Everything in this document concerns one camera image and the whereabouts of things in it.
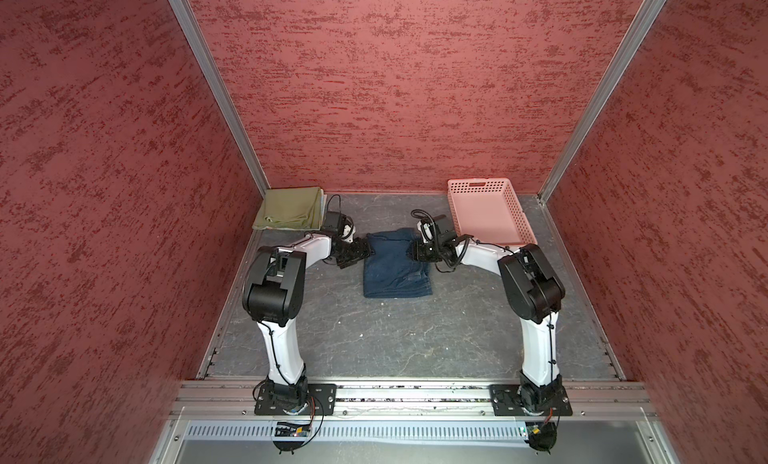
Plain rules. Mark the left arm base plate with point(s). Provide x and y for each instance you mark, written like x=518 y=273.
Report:
x=303 y=399

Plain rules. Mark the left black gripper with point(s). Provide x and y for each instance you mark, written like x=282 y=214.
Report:
x=359 y=253

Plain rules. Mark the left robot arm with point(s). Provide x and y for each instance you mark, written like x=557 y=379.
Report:
x=273 y=295

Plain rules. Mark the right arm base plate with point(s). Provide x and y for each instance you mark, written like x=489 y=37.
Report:
x=528 y=400

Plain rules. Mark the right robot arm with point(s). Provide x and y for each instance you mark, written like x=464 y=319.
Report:
x=533 y=291

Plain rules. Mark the left corner aluminium post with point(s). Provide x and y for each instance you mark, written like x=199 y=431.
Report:
x=193 y=34

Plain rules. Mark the right circuit board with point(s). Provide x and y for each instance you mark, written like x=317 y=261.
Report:
x=541 y=431

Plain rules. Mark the blue denim skirt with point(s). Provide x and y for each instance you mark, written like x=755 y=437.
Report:
x=389 y=272

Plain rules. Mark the aluminium front rail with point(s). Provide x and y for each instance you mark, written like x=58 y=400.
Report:
x=417 y=399

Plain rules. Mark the left circuit board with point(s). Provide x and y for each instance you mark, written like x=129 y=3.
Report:
x=289 y=430

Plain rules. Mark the floral pastel skirt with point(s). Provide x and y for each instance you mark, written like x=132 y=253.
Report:
x=324 y=209

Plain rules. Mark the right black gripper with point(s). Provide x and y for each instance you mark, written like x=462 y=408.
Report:
x=419 y=252

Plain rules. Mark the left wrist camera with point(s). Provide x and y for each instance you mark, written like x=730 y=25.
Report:
x=339 y=225

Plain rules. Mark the pink plastic basket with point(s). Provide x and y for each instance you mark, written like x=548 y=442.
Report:
x=490 y=211

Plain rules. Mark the corner aluminium post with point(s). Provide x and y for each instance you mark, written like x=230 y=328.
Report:
x=636 y=33
x=193 y=34

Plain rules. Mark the right corner aluminium post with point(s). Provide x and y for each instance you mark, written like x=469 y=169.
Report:
x=636 y=33

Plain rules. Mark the olive green skirt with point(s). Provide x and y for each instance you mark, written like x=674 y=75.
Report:
x=296 y=209

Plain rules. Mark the circuit board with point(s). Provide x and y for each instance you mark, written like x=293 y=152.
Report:
x=541 y=431
x=289 y=430

